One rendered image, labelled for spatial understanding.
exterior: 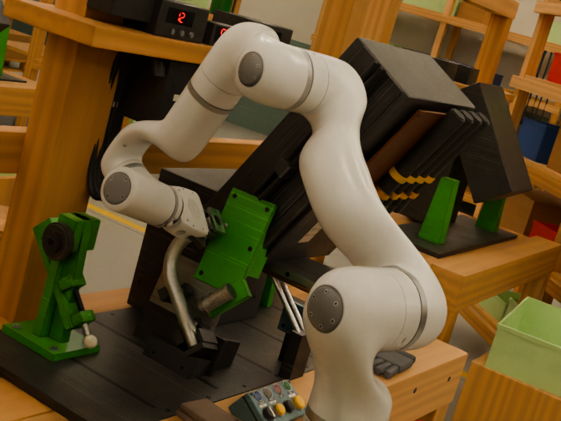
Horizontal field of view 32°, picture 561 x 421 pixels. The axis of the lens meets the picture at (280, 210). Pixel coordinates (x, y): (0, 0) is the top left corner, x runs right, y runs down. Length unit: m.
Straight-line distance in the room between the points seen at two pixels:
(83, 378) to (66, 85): 0.58
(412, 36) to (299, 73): 10.20
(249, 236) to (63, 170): 0.41
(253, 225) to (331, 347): 0.75
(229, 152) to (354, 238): 1.27
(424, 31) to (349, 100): 10.09
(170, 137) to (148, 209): 0.16
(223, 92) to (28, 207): 0.60
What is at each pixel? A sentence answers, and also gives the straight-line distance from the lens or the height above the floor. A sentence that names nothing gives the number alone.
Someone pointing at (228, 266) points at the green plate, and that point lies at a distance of 2.05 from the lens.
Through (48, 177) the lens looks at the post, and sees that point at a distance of 2.05.
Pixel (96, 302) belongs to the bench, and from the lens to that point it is 2.37.
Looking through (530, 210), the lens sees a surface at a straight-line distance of 5.74.
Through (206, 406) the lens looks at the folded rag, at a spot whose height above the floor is 0.93.
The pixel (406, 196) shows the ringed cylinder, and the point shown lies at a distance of 2.21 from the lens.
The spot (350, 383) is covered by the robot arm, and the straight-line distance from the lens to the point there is 1.36.
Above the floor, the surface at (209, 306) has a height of 1.04.
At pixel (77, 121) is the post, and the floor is 1.33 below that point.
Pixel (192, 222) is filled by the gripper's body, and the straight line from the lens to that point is 1.93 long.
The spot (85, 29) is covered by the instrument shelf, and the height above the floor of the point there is 1.53.
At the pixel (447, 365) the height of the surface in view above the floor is 0.89.
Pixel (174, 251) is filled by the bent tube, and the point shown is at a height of 1.12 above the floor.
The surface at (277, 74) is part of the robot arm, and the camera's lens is 1.46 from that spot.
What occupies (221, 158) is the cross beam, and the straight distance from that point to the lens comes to 2.64.
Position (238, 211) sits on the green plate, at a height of 1.23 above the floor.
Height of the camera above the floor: 1.68
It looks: 12 degrees down
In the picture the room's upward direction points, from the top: 16 degrees clockwise
